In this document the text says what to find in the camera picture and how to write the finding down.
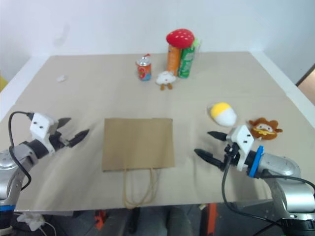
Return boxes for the orange clamp under table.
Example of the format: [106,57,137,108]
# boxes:
[94,209,109,230]

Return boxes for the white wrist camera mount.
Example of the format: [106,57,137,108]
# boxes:
[227,124,255,172]
[29,113,60,157]

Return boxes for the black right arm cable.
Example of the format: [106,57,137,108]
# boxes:
[221,147,315,236]

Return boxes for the brown monkey plush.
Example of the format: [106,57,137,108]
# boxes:
[248,118,283,142]

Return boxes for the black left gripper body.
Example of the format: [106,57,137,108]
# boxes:
[48,131,72,151]

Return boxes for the red mushroom plush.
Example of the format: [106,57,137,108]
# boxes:
[165,28,195,49]

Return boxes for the green drink can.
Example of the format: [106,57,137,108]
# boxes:
[177,47,196,79]

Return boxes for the white sheep plush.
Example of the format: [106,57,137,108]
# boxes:
[155,70,178,91]

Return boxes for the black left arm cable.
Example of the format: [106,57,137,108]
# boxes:
[8,111,35,191]

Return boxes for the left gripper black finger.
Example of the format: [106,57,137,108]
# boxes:
[58,117,72,130]
[68,129,90,148]

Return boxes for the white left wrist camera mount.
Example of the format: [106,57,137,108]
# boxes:
[29,113,60,157]

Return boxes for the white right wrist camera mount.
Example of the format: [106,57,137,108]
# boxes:
[227,124,255,172]

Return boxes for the brown paper bag with handles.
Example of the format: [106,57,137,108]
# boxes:
[101,118,176,210]

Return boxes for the black post under table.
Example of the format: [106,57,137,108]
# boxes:
[127,207,141,235]

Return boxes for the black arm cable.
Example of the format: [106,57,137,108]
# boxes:
[8,111,35,191]
[221,147,315,236]

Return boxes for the blue right wrist ring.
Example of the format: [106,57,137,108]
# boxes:
[248,145,264,178]

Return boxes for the yellow and white egg plush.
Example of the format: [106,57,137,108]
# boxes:
[210,102,238,127]

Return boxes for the brown wooden board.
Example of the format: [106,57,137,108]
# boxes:
[296,65,315,99]

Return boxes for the white plastic part under table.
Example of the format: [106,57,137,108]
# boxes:
[16,212,45,232]

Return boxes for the beige table cloth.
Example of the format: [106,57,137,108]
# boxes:
[0,51,315,212]

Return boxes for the red soda can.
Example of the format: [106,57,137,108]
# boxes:
[135,53,153,82]

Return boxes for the orange drink can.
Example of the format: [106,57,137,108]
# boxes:
[166,44,183,76]

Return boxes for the green leafy thing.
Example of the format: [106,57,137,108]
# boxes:
[192,37,204,53]

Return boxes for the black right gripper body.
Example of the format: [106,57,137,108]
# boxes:
[220,143,241,172]

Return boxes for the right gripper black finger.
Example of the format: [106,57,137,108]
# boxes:
[207,131,230,143]
[194,148,224,170]

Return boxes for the orange table leg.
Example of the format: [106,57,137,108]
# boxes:
[207,203,218,236]

